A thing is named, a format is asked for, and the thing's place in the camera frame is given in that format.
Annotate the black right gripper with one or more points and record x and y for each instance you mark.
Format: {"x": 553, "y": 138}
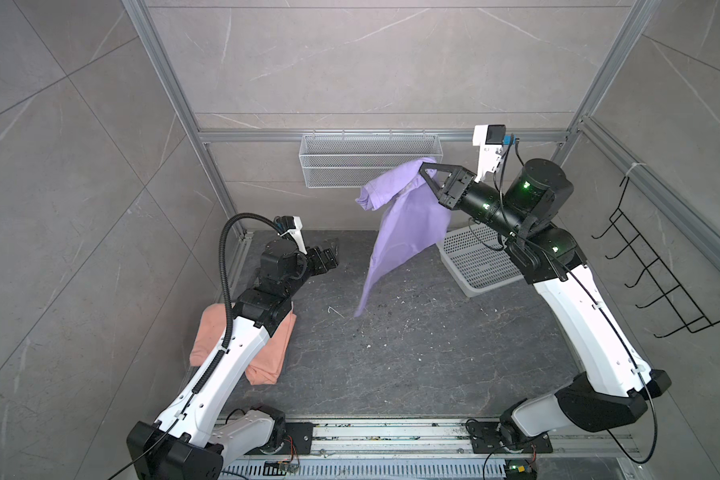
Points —
{"x": 459, "y": 189}

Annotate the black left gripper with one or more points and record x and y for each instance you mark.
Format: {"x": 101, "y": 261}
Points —
{"x": 319, "y": 266}

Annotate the purple t-shirt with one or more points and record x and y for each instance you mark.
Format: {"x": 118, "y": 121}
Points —
{"x": 412, "y": 222}

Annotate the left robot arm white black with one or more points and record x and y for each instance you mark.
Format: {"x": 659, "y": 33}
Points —
{"x": 186, "y": 441}

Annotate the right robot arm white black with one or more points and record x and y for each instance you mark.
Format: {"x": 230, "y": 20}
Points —
{"x": 616, "y": 386}

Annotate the white plastic laundry basket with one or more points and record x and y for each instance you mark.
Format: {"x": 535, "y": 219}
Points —
{"x": 476, "y": 268}

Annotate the pink folded t-shirt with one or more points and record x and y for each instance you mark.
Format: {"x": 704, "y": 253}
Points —
{"x": 267, "y": 365}

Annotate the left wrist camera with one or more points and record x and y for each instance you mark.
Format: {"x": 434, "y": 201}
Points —
{"x": 290, "y": 228}

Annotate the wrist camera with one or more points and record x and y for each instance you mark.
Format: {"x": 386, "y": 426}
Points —
{"x": 493, "y": 145}
{"x": 290, "y": 228}

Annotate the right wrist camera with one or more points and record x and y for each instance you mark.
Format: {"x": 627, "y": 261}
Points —
{"x": 493, "y": 145}

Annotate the white wire mesh wall basket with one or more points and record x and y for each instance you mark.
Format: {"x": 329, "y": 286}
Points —
{"x": 352, "y": 160}

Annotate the aluminium frame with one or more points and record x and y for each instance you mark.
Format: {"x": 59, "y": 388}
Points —
{"x": 687, "y": 219}

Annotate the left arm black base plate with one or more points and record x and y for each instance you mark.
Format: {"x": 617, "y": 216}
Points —
{"x": 289, "y": 438}

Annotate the aluminium rail base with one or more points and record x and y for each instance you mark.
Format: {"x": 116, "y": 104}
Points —
{"x": 436, "y": 448}

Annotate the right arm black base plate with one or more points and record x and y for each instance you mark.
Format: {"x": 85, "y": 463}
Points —
{"x": 497, "y": 437}

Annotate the black wire hook rack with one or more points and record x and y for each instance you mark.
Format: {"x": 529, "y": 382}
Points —
{"x": 671, "y": 291}

